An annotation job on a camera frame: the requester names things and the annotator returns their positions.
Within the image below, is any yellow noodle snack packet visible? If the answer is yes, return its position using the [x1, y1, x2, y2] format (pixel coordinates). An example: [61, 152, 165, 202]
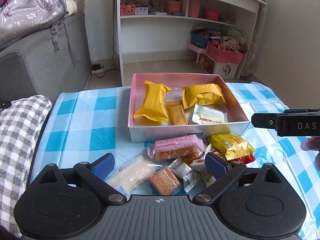
[208, 133, 255, 164]

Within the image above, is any clear white wafer packet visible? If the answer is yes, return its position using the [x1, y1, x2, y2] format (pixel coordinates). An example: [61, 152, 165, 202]
[106, 155, 163, 198]

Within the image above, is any person's right hand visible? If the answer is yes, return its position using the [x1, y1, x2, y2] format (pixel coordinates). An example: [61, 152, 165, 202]
[300, 137, 320, 151]

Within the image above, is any small clear candy packet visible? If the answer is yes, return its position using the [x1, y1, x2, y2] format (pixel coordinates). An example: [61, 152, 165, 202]
[168, 158, 201, 193]

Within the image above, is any pink rice cracker packet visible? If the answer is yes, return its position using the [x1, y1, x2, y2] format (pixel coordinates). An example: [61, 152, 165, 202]
[147, 134, 205, 161]

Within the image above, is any blue white checkered tablecloth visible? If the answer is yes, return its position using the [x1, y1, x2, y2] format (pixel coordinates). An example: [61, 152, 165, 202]
[30, 87, 319, 239]

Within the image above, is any orange cracker clear packet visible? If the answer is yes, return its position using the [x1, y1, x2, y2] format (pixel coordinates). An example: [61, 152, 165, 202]
[149, 167, 180, 196]

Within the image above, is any white yellow snack packet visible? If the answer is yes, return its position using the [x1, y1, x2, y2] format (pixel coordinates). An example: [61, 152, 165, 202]
[192, 104, 228, 125]

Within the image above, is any pink and silver cardboard box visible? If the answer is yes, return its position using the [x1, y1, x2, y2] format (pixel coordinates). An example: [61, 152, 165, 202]
[127, 73, 249, 142]

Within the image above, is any orange wafer bar packet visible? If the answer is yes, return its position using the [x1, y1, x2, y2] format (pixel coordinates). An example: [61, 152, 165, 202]
[165, 101, 189, 126]

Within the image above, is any large yellow snack packet right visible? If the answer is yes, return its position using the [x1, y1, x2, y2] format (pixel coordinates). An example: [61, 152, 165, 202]
[182, 83, 227, 109]

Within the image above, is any large yellow snack packet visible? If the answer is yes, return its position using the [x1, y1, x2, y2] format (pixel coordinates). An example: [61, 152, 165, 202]
[182, 83, 227, 109]
[133, 80, 172, 122]

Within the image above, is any large yellow snack packet left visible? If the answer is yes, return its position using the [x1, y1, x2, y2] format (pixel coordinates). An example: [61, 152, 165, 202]
[133, 80, 172, 122]

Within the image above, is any grey white checkered cushion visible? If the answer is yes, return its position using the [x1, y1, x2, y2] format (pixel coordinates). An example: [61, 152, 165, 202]
[1, 95, 52, 239]

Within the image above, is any white storage box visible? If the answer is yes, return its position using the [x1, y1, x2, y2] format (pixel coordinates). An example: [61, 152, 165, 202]
[196, 53, 238, 79]

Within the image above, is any pink plastic basket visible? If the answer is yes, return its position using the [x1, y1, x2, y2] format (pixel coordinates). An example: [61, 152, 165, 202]
[207, 42, 245, 64]

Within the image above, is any grey sofa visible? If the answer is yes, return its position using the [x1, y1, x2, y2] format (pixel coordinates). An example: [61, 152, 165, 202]
[0, 11, 93, 103]

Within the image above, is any blue storage bin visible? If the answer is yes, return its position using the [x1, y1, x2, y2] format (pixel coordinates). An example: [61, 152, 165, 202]
[191, 32, 212, 49]

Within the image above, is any red shelf basket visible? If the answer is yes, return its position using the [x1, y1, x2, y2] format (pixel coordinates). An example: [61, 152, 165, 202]
[204, 9, 220, 21]

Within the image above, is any lace curtain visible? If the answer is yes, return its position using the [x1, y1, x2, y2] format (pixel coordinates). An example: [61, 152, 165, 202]
[241, 0, 267, 76]

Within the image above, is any white bookshelf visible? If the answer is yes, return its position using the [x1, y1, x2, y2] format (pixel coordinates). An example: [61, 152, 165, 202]
[113, 0, 265, 86]

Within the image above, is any pink cup right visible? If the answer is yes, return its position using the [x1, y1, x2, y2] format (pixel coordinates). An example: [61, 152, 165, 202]
[188, 0, 201, 18]

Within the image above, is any pink cup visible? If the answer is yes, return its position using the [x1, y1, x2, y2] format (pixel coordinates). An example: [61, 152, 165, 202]
[188, 0, 201, 18]
[167, 0, 181, 15]

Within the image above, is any small pink shelf basket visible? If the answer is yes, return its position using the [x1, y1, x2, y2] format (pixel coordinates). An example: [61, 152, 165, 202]
[120, 0, 136, 16]

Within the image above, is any pink cup left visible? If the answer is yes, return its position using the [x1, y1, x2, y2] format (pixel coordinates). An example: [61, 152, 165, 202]
[167, 0, 181, 15]

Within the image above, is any silver grey backpack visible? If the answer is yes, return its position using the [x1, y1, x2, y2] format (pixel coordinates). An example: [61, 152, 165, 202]
[1, 0, 81, 62]

